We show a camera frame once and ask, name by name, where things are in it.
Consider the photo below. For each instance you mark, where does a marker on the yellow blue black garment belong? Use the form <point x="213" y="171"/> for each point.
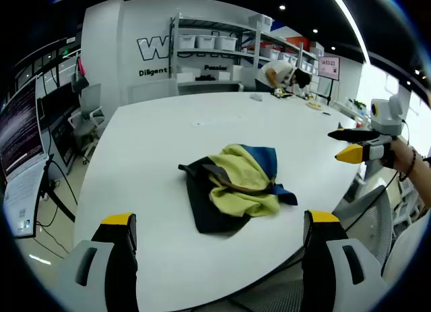
<point x="235" y="184"/>

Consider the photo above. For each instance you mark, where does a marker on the pink screen on stand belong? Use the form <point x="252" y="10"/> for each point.
<point x="329" y="67"/>

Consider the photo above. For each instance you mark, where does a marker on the white office chair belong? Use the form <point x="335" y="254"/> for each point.
<point x="89" y="103"/>

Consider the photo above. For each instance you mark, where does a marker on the person's right hand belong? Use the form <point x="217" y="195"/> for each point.
<point x="402" y="155"/>

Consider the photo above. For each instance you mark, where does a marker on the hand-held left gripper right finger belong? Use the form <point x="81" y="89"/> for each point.
<point x="320" y="268"/>

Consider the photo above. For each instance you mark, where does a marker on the grey mesh office chair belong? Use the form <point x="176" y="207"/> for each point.
<point x="373" y="234"/>

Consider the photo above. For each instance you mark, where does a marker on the cream cloth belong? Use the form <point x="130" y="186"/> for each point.
<point x="314" y="105"/>

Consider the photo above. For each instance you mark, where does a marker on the grey metal shelf unit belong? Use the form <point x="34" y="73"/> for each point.
<point x="215" y="52"/>

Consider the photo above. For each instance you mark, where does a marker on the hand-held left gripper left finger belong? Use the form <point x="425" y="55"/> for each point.
<point x="114" y="258"/>

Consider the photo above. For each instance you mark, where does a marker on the large purple computer monitor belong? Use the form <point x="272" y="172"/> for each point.
<point x="20" y="140"/>

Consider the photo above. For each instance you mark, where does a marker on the black screen stand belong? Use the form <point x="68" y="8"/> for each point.
<point x="331" y="91"/>

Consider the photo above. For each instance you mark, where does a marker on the pink hanging bag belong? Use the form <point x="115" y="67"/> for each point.
<point x="81" y="76"/>

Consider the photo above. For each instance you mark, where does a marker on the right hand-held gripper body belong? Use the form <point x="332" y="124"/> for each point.
<point x="387" y="116"/>

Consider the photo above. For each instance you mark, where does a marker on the group of white storage bins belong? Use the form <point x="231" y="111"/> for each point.
<point x="205" y="42"/>

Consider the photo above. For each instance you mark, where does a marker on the green plant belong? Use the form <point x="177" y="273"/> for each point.
<point x="357" y="103"/>

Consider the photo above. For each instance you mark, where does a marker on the black computer monitor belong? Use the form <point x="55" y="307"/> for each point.
<point x="59" y="103"/>

